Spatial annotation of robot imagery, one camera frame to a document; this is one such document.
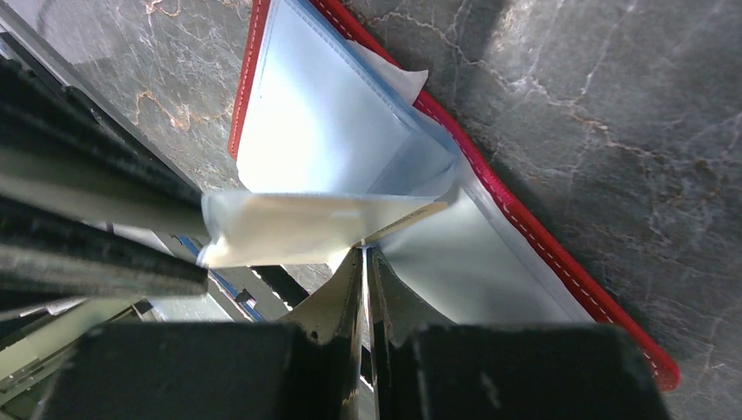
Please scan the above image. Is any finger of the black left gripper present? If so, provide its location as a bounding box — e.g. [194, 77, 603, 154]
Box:
[1, 59, 207, 236]
[1, 197, 208, 316]

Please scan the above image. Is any single gold credit card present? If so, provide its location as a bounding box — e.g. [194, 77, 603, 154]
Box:
[358, 201, 449, 245]

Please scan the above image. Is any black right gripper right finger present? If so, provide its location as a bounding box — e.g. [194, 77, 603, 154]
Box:
[366, 248, 453, 419]

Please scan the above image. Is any red leather card holder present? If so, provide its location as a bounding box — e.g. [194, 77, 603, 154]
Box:
[228, 1, 680, 390]

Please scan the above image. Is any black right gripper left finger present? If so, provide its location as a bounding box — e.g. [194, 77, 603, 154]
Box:
[281, 248, 364, 419]

